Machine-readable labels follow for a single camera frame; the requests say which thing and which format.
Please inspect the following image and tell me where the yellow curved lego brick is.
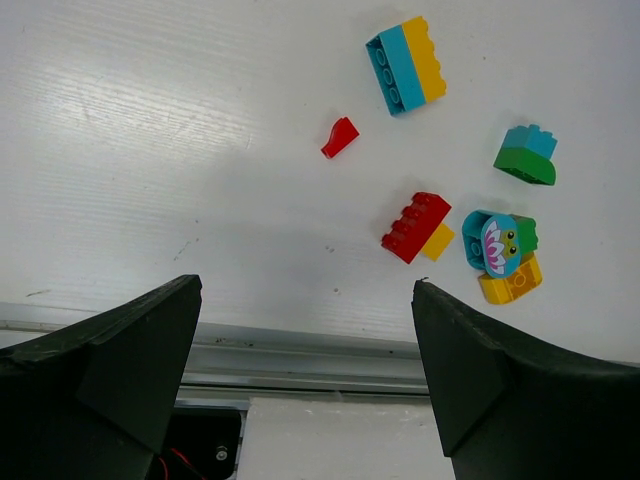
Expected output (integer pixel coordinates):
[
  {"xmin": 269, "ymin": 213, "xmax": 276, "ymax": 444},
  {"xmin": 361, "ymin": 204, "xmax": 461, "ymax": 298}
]
[{"xmin": 478, "ymin": 253, "xmax": 543, "ymax": 305}]

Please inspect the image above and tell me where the red lego brick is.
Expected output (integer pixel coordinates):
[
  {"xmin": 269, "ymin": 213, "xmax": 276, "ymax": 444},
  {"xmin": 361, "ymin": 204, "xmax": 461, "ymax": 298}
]
[{"xmin": 381, "ymin": 192, "xmax": 451, "ymax": 264}]

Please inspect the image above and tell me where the small green lego brick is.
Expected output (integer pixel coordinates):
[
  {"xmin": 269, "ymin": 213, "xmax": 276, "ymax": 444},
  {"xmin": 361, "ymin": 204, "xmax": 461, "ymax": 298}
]
[{"xmin": 511, "ymin": 214, "xmax": 539, "ymax": 255}]

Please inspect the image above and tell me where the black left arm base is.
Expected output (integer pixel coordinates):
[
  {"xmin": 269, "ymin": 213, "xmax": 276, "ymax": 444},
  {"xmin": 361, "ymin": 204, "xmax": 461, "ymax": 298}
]
[{"xmin": 146, "ymin": 407, "xmax": 245, "ymax": 480}]

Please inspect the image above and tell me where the small yellow lego brick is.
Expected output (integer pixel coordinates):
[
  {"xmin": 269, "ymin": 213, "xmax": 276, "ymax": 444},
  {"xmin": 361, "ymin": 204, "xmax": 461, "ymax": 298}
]
[{"xmin": 421, "ymin": 223, "xmax": 455, "ymax": 262}]

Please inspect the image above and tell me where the green curved lego brick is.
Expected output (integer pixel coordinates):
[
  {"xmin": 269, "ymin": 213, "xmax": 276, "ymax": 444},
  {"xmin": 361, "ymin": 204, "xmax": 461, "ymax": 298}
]
[{"xmin": 493, "ymin": 148, "xmax": 556, "ymax": 186}]

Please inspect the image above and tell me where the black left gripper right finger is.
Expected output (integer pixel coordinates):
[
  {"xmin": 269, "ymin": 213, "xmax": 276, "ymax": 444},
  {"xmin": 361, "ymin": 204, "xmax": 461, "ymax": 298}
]
[{"xmin": 411, "ymin": 280, "xmax": 639, "ymax": 479}]

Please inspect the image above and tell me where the turquoise small lego brick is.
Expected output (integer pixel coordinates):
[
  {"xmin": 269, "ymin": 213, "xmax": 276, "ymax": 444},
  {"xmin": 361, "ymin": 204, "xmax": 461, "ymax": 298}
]
[{"xmin": 502, "ymin": 124, "xmax": 557, "ymax": 160}]

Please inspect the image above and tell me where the small red lego slope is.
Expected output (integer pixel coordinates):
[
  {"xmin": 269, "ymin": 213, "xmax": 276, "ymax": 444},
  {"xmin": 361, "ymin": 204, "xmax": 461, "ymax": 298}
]
[{"xmin": 321, "ymin": 117, "xmax": 360, "ymax": 159}]

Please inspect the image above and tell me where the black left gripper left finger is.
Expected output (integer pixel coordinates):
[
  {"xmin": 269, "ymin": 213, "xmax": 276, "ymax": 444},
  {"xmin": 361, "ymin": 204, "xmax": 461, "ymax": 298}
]
[{"xmin": 1, "ymin": 275, "xmax": 202, "ymax": 479}]

